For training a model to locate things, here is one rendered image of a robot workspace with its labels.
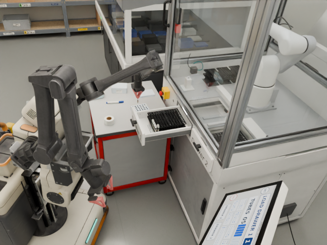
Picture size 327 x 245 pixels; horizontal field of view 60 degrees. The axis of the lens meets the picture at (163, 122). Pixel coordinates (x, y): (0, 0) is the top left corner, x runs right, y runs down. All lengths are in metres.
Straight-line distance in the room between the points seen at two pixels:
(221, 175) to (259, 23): 0.84
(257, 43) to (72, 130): 0.77
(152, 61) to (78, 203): 1.25
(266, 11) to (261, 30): 0.07
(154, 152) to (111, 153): 0.35
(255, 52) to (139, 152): 1.34
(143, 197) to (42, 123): 1.61
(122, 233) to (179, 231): 0.45
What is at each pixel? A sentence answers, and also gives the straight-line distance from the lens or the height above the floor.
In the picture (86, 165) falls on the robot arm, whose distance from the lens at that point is 1.22.
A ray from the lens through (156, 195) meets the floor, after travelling 2.60.
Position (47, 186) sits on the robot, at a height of 0.82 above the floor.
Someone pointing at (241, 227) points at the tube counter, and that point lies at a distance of 1.20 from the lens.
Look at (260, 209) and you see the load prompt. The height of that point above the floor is 1.16.
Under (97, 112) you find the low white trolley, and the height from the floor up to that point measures 0.76.
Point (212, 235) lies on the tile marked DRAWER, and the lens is 1.27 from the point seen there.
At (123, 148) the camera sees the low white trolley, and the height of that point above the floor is 0.57.
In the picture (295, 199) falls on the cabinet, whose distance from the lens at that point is 2.39.
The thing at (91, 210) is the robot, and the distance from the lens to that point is 2.20.
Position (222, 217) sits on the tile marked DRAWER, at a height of 1.01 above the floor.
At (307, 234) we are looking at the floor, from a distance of 2.75.
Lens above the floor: 2.09
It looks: 39 degrees down
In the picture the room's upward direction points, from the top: 5 degrees clockwise
